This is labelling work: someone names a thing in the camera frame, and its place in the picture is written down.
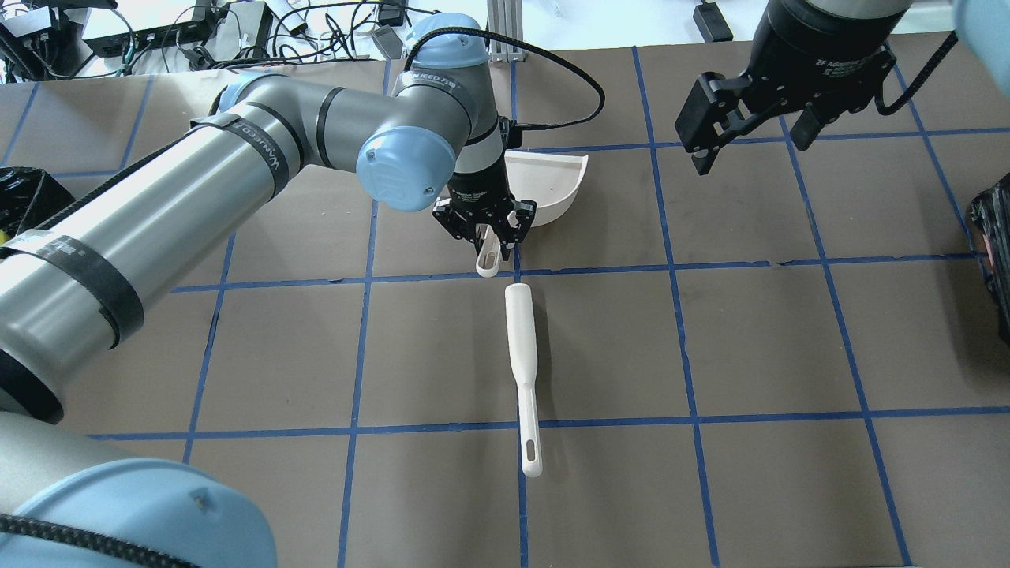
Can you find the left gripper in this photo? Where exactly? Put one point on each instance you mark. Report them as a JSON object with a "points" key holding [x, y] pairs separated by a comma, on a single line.
{"points": [[479, 190]]}

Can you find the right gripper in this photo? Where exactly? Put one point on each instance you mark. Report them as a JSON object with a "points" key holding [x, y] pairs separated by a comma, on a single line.
{"points": [[821, 49]]}

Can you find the white plastic dustpan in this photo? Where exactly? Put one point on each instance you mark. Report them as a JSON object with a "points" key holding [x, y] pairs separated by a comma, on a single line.
{"points": [[549, 180]]}

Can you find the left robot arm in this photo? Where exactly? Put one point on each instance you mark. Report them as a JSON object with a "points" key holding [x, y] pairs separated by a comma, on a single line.
{"points": [[83, 282]]}

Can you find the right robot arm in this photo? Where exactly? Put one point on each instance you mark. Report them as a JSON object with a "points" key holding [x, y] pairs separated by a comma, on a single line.
{"points": [[845, 30]]}

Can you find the black power adapter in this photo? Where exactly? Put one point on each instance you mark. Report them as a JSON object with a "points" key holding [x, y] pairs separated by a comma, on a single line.
{"points": [[711, 23]]}

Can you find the black power strip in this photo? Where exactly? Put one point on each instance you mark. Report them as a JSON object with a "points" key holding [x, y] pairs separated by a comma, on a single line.
{"points": [[222, 27]]}

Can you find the aluminium frame post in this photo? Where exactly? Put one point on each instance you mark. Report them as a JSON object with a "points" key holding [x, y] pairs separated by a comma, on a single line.
{"points": [[505, 18]]}

